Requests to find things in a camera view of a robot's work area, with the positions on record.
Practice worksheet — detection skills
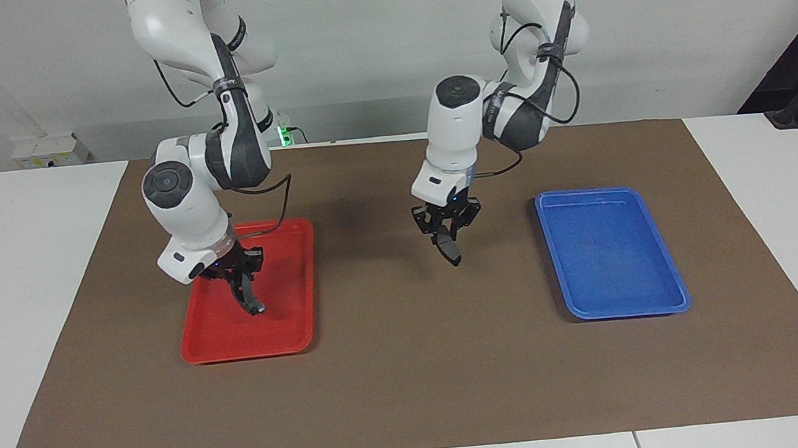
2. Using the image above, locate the red plastic tray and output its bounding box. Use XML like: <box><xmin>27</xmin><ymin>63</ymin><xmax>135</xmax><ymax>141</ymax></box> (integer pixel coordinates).
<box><xmin>170</xmin><ymin>217</ymin><xmax>324</xmax><ymax>366</ymax></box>

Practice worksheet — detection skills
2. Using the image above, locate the white box yellow label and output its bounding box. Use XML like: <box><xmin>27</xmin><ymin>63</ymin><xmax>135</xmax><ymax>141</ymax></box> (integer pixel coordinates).
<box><xmin>10</xmin><ymin>131</ymin><xmax>92</xmax><ymax>171</ymax></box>

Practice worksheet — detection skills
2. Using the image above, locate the brown table mat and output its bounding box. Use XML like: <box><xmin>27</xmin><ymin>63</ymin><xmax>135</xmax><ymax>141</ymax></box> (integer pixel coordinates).
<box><xmin>0</xmin><ymin>107</ymin><xmax>798</xmax><ymax>448</ymax></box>

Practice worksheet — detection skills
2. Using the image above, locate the blue plastic tray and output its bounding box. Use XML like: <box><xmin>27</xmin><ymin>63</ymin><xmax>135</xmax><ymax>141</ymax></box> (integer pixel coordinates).
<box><xmin>534</xmin><ymin>181</ymin><xmax>693</xmax><ymax>325</ymax></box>

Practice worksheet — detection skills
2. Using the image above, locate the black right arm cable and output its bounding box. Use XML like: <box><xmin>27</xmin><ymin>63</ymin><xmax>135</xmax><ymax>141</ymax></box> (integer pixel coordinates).
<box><xmin>153</xmin><ymin>48</ymin><xmax>297</xmax><ymax>239</ymax></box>

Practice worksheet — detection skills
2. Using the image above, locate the grey brake pad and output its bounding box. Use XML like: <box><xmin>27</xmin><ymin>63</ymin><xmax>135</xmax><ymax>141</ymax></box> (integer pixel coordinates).
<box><xmin>435</xmin><ymin>226</ymin><xmax>463</xmax><ymax>268</ymax></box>

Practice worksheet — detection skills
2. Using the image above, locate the curved dark brake shoe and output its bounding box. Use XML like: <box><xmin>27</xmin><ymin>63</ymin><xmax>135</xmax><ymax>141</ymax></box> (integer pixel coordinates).
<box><xmin>236</xmin><ymin>278</ymin><xmax>266</xmax><ymax>317</ymax></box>

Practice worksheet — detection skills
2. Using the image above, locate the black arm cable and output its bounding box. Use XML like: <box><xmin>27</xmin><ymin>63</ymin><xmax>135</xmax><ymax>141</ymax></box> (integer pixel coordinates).
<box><xmin>500</xmin><ymin>4</ymin><xmax>587</xmax><ymax>173</ymax></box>
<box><xmin>153</xmin><ymin>48</ymin><xmax>297</xmax><ymax>239</ymax></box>

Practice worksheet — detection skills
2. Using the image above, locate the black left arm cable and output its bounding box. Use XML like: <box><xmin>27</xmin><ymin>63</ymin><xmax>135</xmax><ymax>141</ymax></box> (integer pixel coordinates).
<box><xmin>500</xmin><ymin>4</ymin><xmax>587</xmax><ymax>173</ymax></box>

